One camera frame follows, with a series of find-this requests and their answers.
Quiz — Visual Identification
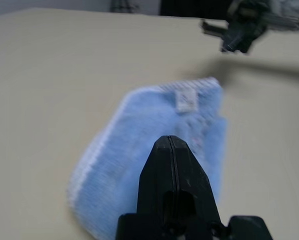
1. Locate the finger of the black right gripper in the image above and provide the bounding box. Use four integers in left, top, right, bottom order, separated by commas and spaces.
201, 21, 227, 36

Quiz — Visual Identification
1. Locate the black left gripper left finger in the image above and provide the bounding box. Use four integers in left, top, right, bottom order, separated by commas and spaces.
136, 135, 177, 219

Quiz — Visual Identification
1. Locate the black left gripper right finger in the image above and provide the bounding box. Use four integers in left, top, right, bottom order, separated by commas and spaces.
169, 136, 219, 221

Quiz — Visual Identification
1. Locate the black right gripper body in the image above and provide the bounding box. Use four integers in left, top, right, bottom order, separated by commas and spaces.
221, 0, 269, 54

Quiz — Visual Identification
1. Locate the light blue towel white trim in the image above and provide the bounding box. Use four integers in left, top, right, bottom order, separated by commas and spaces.
65, 76, 229, 237

